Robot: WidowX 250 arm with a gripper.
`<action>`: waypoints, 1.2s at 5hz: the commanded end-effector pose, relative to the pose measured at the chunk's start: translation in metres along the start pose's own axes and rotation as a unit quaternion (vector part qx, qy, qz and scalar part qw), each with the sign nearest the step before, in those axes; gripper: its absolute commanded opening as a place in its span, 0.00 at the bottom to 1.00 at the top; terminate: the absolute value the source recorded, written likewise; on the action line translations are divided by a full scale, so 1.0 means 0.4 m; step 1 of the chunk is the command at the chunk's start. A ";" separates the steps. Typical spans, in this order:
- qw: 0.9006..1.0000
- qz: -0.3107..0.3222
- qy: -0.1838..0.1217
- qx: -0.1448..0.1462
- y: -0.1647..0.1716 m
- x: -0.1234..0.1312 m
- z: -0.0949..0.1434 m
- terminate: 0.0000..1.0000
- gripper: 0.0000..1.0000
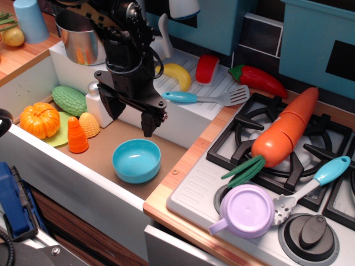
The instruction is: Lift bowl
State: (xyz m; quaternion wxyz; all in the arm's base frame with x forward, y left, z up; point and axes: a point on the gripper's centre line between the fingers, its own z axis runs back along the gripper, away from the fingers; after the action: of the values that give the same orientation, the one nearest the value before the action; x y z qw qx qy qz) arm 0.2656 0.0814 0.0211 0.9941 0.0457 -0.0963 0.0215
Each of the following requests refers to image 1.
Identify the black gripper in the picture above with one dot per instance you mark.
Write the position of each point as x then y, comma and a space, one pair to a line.
134, 88

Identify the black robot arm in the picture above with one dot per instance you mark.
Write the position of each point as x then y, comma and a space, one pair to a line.
130, 68

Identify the blue plastic bowl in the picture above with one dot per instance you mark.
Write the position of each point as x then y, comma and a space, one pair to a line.
137, 161

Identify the white salt shaker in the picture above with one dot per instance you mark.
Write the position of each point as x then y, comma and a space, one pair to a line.
95, 105

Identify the yellow toy corn piece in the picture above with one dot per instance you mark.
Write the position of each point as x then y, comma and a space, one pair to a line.
89, 125

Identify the yellow toy banana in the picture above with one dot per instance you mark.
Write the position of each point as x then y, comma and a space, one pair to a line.
177, 72

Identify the small orange toy carrot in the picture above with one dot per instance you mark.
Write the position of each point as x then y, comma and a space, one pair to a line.
77, 140

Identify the green toy bitter gourd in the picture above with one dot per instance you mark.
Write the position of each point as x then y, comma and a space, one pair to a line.
70, 100

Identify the white sink faucet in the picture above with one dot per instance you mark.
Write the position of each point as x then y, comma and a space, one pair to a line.
162, 45

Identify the light green plate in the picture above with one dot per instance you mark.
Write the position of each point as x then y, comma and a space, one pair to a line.
60, 138

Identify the silver metal pot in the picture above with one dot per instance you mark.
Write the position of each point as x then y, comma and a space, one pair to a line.
81, 44

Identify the red white toy sushi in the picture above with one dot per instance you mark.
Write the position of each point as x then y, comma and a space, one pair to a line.
206, 69

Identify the orange toy pumpkin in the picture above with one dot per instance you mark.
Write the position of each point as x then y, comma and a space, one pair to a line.
41, 120

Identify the white blue cup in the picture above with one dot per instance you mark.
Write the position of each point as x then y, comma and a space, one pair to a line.
183, 9

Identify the red toy chili pepper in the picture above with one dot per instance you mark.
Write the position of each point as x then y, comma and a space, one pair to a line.
258, 79

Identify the light blue plastic cup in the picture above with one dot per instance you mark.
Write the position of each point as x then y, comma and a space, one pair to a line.
31, 21

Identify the large orange toy carrot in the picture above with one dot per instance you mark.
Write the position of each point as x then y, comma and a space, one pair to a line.
279, 140

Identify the blue clamp device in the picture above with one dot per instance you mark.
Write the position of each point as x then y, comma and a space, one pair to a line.
16, 205

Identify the purple plastic cup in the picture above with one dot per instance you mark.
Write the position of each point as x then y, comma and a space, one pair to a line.
247, 211

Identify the green toy leaves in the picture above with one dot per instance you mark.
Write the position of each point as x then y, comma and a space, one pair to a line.
7, 21

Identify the black stove grate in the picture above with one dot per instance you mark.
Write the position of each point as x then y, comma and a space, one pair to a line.
322, 141

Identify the dark grey stove knob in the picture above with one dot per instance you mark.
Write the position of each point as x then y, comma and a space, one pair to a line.
309, 240

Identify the grey spatula blue handle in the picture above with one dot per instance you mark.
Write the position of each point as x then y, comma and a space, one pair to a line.
236, 96

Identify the grey slotted spoon blue handle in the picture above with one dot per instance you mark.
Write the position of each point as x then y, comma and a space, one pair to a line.
330, 171

